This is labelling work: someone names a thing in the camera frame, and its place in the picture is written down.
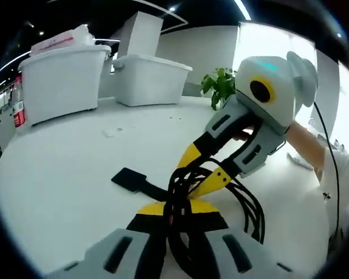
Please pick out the white lidded storage bin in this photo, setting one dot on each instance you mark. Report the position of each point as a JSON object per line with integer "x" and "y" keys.
{"x": 151, "y": 81}

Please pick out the green potted plant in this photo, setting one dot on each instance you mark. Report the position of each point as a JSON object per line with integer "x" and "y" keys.
{"x": 219, "y": 84}

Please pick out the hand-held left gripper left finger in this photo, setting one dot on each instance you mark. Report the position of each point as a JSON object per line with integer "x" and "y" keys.
{"x": 104, "y": 255}

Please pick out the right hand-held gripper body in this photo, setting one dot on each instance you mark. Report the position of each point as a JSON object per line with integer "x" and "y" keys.
{"x": 282, "y": 87}

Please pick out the white storage bin with contents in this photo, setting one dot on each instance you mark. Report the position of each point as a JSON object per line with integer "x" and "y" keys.
{"x": 61, "y": 84}

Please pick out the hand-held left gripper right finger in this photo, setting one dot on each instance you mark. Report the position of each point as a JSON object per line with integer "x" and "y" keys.
{"x": 250, "y": 258}

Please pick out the person's right hand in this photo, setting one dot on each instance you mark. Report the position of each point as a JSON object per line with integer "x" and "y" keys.
{"x": 242, "y": 135}

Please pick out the red and white packages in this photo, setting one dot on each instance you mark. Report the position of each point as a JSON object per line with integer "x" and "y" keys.
{"x": 64, "y": 39}

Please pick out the red label drink bottle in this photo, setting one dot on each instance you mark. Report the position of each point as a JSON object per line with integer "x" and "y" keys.
{"x": 19, "y": 107}

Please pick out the white desktop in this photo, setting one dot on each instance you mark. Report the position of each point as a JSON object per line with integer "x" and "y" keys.
{"x": 75, "y": 174}

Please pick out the white square pillar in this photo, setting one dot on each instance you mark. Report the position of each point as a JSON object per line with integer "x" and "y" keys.
{"x": 144, "y": 35}

